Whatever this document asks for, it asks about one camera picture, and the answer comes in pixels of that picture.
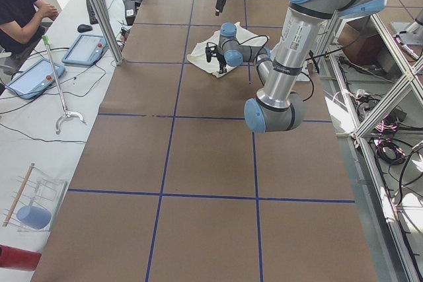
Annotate blue teach pendant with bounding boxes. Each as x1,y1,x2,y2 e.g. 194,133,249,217
5,58,55,100
61,34,108,66

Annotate red cylinder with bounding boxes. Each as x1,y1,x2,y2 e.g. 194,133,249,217
1,245,42,271

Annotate seated person in black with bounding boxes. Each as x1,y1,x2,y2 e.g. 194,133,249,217
1,0,58,75

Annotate far blue teach pendant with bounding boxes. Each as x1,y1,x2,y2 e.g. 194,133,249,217
61,34,108,66

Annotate cream long-sleeve Twinkle shirt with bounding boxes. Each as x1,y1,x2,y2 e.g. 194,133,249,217
186,22,265,78

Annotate blue cup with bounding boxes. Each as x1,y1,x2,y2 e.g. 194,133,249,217
17,205,52,230

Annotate black computer mouse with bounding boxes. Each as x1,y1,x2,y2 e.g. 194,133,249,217
77,24,93,33

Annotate black keyboard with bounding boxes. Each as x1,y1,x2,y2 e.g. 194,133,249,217
85,0,107,25

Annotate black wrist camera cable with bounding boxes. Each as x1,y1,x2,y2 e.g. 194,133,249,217
237,34,272,48

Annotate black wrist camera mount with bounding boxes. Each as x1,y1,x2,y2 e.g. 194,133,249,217
205,42,218,63

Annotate black power adapter box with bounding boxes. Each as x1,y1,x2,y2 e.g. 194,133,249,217
124,0,137,26

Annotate clear acrylic drying rack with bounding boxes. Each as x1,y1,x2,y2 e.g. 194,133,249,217
1,163,68,232

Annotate near blue teach pendant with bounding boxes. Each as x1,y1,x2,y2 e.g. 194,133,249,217
5,58,55,100

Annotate white camera post with base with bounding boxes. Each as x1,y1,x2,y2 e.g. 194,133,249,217
297,62,310,81

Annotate reacher grabber stick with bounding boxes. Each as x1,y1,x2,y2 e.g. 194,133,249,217
42,35,86,135

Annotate aluminium frame post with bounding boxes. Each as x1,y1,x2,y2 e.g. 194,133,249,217
89,0,124,65

